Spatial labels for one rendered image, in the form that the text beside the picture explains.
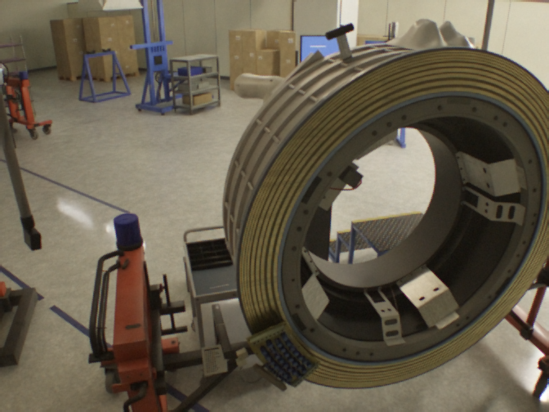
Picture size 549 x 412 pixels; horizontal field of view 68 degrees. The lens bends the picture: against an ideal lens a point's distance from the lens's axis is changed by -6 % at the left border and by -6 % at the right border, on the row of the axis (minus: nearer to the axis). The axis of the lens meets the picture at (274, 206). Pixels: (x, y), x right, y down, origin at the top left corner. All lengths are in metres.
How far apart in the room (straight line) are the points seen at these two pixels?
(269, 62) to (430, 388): 8.39
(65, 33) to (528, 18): 11.52
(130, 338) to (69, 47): 12.73
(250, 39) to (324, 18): 3.84
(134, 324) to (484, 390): 2.04
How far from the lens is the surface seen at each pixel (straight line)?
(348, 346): 1.86
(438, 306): 2.12
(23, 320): 3.25
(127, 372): 1.60
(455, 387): 2.84
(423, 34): 1.72
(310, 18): 6.88
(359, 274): 2.20
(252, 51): 10.33
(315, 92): 1.49
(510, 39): 9.34
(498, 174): 1.94
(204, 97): 8.78
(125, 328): 1.64
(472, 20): 9.44
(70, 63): 14.01
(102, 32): 13.15
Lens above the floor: 2.00
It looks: 26 degrees down
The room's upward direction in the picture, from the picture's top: straight up
